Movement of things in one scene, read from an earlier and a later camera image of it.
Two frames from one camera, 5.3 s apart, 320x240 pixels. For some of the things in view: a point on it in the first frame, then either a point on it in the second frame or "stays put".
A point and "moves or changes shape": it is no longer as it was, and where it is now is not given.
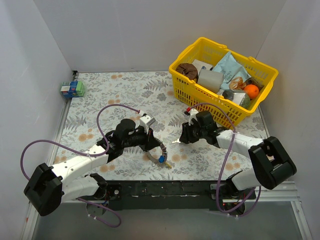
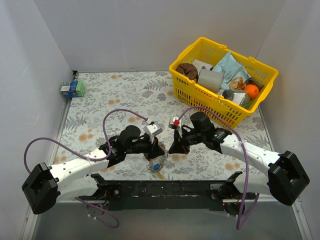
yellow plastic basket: x=198 y=97 stays put
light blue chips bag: x=231 y=68 stays put
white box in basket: x=198 y=64 stays put
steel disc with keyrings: x=155 y=153 moves or changes shape
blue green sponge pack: x=71 y=89 stays put
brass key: x=168 y=165 → x=159 y=175
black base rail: x=216 y=195 stays put
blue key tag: x=161 y=159 → x=156 y=166
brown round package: x=189 y=70 stays put
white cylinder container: x=212 y=79 stays put
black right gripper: x=187 y=133 → x=182 y=140
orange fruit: x=252 y=90 stays put
